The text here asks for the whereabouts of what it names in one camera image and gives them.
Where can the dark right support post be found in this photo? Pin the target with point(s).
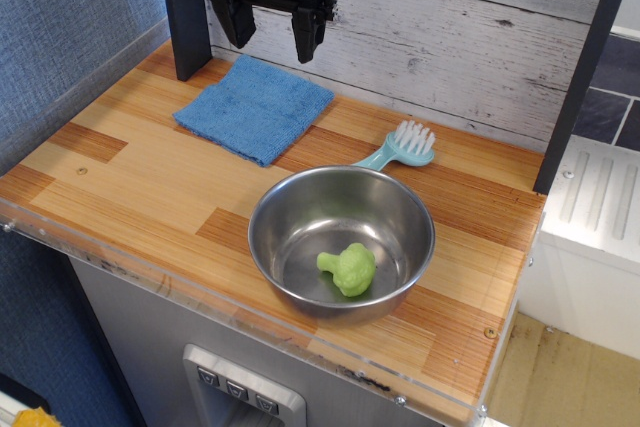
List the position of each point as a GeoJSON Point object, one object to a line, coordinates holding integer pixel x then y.
{"type": "Point", "coordinates": [595, 42]}

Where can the silver dispenser button panel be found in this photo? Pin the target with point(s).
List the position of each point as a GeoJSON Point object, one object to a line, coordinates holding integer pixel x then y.
{"type": "Point", "coordinates": [227, 394]}

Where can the yellow object at corner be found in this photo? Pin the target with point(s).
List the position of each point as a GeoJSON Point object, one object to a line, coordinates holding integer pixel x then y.
{"type": "Point", "coordinates": [35, 418]}

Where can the blue folded cloth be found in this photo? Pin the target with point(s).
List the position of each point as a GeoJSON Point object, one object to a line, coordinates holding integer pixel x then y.
{"type": "Point", "coordinates": [256, 111]}

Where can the dark support post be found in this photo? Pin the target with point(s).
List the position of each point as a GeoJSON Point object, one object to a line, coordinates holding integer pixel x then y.
{"type": "Point", "coordinates": [595, 42]}
{"type": "Point", "coordinates": [190, 36]}

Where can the dark left support post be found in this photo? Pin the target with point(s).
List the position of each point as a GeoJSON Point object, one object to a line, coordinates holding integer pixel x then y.
{"type": "Point", "coordinates": [190, 36]}

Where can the clear acrylic table edge guard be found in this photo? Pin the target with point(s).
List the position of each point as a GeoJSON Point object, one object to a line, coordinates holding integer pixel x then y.
{"type": "Point", "coordinates": [437, 348]}

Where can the teal dish brush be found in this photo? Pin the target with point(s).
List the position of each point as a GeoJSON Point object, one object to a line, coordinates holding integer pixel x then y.
{"type": "Point", "coordinates": [410, 144]}

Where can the green toy broccoli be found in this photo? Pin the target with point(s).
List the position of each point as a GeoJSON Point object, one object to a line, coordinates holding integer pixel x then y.
{"type": "Point", "coordinates": [352, 270]}

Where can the white ribbed side unit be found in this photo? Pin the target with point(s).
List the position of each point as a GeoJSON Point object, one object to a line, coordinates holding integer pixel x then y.
{"type": "Point", "coordinates": [583, 272]}

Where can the stainless steel bowl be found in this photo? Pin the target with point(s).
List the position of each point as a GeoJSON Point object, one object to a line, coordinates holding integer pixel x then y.
{"type": "Point", "coordinates": [325, 210]}

